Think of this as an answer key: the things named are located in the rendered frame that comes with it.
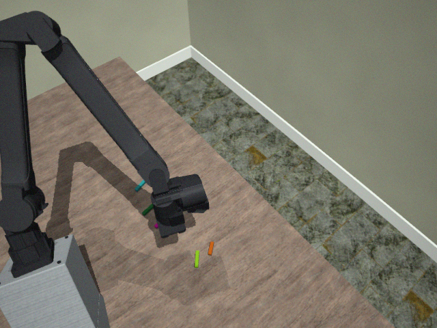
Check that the turquoise rod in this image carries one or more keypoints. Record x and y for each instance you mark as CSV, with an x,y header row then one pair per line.
x,y
140,185

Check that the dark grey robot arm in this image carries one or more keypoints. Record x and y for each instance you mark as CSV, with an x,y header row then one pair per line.
x,y
22,201

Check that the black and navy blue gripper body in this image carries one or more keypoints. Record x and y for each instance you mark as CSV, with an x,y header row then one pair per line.
x,y
165,227

